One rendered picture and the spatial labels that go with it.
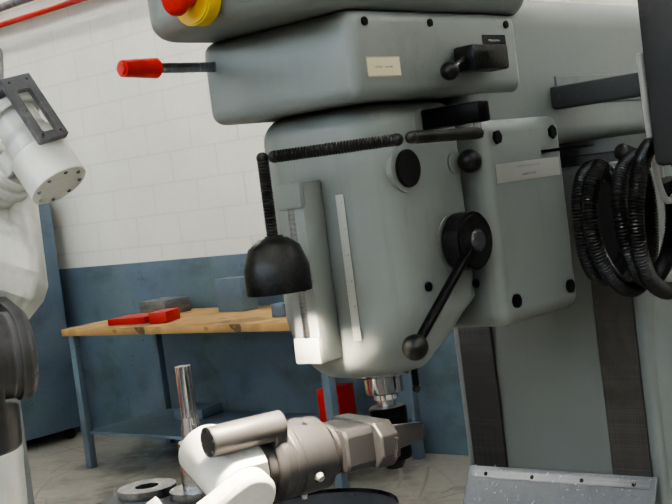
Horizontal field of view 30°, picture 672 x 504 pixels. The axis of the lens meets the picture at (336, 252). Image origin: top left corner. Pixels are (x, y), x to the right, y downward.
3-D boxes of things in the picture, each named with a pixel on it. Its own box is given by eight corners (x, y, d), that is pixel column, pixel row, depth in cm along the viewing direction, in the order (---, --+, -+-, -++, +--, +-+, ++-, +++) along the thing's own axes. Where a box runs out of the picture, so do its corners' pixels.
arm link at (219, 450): (304, 511, 143) (218, 536, 137) (258, 463, 151) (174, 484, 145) (316, 428, 139) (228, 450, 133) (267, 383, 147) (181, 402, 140)
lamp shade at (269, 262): (236, 299, 133) (228, 242, 132) (262, 291, 139) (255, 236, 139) (297, 293, 130) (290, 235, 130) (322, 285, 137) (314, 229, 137)
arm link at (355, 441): (396, 405, 146) (311, 426, 139) (405, 485, 146) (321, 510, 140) (337, 397, 156) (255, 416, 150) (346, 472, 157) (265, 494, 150)
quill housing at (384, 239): (402, 383, 139) (367, 100, 137) (272, 382, 153) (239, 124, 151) (497, 352, 153) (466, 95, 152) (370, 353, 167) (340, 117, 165)
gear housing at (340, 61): (360, 98, 134) (349, 6, 133) (207, 127, 150) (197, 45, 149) (527, 91, 159) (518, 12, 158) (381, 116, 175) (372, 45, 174)
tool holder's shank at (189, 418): (179, 444, 181) (169, 368, 180) (185, 439, 184) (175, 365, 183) (200, 442, 180) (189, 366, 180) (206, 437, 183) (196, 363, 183)
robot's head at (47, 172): (10, 219, 134) (54, 168, 130) (-37, 147, 137) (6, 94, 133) (52, 214, 140) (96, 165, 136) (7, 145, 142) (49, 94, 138)
